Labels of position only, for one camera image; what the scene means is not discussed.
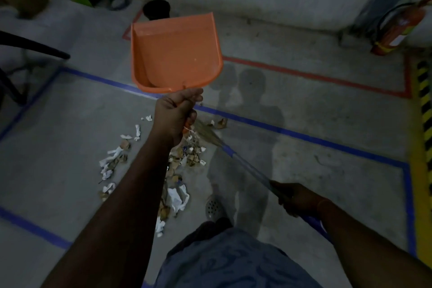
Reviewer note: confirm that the person's left hand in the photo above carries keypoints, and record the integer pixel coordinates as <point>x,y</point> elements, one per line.
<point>172,119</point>

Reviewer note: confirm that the person's right hand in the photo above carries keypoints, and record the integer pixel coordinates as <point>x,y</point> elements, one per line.
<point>300,201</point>

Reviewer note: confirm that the orange plastic dustpan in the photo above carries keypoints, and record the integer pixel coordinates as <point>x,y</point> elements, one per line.
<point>172,55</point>

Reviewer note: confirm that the pile of paper scraps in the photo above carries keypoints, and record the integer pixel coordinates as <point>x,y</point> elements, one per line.
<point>177,198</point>

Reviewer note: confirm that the black bucket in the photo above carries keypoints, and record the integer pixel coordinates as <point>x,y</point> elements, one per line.
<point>155,9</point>

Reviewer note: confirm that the person's right forearm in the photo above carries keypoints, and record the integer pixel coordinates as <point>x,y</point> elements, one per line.
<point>371,254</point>

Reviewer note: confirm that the person's left forearm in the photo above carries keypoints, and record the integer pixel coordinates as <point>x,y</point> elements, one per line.
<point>114,223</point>

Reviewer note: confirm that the grey perforated clog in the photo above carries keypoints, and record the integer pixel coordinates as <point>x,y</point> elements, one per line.
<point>214,209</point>

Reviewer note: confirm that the blue patterned shirt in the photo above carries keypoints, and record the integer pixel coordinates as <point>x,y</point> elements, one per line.
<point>236,260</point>

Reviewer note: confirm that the black patterned trousers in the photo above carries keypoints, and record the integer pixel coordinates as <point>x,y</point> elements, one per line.
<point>199,233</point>

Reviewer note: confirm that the black plastic table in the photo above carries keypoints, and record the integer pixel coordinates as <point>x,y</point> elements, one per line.
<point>33,46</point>

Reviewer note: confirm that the red fire extinguisher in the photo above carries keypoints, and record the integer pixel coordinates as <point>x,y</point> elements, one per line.
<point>398,28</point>

